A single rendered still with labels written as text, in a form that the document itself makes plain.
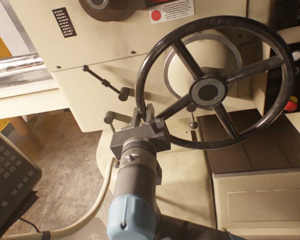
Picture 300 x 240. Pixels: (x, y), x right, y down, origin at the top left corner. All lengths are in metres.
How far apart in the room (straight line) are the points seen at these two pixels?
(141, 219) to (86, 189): 1.88
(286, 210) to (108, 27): 1.36
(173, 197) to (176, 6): 1.04
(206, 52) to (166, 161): 0.85
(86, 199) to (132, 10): 1.76
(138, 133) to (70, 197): 1.81
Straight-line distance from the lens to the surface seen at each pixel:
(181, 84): 0.65
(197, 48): 0.62
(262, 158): 1.32
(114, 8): 0.69
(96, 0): 0.64
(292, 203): 1.54
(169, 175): 1.26
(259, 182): 1.34
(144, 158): 0.42
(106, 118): 0.86
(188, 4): 0.70
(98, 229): 1.95
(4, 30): 1.71
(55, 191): 2.39
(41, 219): 2.28
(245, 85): 0.84
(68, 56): 0.80
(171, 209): 1.49
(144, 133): 0.47
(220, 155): 1.31
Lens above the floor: 1.60
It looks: 34 degrees down
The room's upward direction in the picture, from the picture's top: 16 degrees counter-clockwise
